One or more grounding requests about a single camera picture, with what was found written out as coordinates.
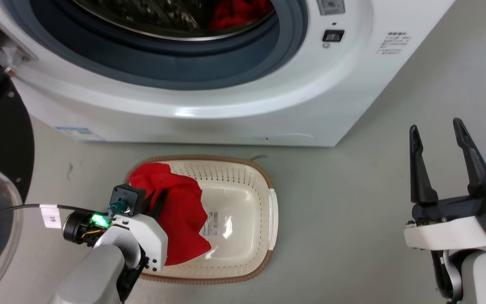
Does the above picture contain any white front-load washing machine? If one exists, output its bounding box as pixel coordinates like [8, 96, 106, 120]
[0, 0, 456, 147]

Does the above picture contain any dark white right gripper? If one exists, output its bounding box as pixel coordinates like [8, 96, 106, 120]
[404, 118, 486, 251]

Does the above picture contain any thin black cable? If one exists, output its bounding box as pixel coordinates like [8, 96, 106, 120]
[0, 204, 109, 304]

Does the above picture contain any red cloth garment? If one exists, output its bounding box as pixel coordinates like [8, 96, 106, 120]
[128, 163, 212, 266]

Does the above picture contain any cream plastic laundry basket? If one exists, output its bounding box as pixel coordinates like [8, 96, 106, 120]
[126, 155, 278, 285]

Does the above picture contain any barcode sticker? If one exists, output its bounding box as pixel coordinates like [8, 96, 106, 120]
[200, 211, 220, 238]

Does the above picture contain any red garment in drum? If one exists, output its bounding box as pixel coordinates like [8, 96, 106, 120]
[209, 0, 275, 31]

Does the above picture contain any grey rubber door gasket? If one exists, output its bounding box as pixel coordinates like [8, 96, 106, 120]
[2, 0, 309, 91]

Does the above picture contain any blue white energy sticker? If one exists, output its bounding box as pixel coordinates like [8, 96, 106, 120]
[55, 126, 105, 142]

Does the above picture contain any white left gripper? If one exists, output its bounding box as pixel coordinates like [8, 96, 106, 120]
[95, 189, 169, 272]

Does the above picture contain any white cable label tag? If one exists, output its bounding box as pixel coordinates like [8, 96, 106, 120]
[40, 204, 62, 229]

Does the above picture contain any black door latch socket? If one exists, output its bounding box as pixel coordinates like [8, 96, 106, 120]
[322, 29, 346, 43]

